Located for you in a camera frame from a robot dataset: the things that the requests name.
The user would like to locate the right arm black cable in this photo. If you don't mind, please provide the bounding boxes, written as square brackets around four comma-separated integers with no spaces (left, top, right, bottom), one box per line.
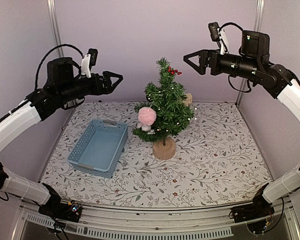
[218,21,245,33]

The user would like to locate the red berry sprig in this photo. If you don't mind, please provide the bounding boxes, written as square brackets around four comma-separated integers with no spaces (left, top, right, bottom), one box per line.
[167,66,182,76]

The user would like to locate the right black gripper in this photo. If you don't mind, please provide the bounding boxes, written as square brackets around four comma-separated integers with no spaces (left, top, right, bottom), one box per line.
[183,48,260,80]

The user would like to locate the white cotton boll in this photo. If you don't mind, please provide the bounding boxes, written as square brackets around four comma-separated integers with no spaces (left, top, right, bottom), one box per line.
[137,122,151,132]

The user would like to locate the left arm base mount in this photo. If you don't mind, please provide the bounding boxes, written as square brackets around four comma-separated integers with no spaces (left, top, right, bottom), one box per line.
[38,183,82,223]

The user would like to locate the wooden tree base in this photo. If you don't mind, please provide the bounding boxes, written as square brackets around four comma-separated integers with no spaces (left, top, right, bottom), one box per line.
[152,137,176,160]

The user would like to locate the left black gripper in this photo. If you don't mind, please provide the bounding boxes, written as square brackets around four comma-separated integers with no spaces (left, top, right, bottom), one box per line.
[58,70,123,103]

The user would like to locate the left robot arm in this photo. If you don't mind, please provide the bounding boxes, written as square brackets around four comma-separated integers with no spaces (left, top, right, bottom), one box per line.
[0,54,123,217]

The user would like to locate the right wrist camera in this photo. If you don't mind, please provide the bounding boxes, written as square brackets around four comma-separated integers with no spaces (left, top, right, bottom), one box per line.
[208,22,220,42]

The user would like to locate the floral table mat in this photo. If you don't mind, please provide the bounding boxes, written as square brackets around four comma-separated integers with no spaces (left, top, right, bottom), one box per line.
[41,102,272,208]

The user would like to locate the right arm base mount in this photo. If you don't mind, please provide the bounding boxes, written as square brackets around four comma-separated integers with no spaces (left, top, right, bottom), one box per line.
[228,183,275,235]

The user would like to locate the pink pompom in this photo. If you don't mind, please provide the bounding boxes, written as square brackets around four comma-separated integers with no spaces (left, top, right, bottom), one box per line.
[138,107,157,126]

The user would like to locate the right aluminium frame post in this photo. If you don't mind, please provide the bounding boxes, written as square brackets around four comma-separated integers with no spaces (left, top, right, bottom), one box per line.
[235,0,265,108]

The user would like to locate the left aluminium frame post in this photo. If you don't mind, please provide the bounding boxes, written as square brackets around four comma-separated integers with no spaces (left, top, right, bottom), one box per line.
[46,0,62,46]

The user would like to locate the aluminium frame post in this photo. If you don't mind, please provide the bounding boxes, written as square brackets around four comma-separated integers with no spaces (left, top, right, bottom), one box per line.
[235,0,265,108]
[46,0,62,46]

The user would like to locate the white battery box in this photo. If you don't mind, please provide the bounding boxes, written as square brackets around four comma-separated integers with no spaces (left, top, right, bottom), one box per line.
[147,129,156,135]

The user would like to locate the fairy light string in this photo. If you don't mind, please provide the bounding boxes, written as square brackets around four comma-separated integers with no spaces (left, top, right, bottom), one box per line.
[144,83,198,135]

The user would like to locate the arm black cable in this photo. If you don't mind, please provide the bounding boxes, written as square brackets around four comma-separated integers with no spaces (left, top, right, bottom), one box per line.
[34,43,85,92]
[218,21,245,33]

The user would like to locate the beige burlap bow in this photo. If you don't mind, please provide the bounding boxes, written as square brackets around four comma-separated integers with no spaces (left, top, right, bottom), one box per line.
[180,93,193,107]

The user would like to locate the small green christmas tree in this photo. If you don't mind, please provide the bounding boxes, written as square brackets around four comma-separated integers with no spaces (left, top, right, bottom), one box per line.
[132,57,194,143]

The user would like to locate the front aluminium rail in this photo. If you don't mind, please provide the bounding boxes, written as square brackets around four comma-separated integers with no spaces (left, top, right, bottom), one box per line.
[11,197,300,240]

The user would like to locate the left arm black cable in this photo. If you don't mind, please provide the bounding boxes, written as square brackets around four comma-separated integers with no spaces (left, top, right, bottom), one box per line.
[34,43,85,92]

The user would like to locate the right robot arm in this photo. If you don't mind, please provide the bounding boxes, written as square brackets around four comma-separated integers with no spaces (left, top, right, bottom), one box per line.
[183,30,300,218]

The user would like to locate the light blue plastic basket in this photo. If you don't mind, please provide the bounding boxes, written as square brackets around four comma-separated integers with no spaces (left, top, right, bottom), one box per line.
[67,119,128,179]

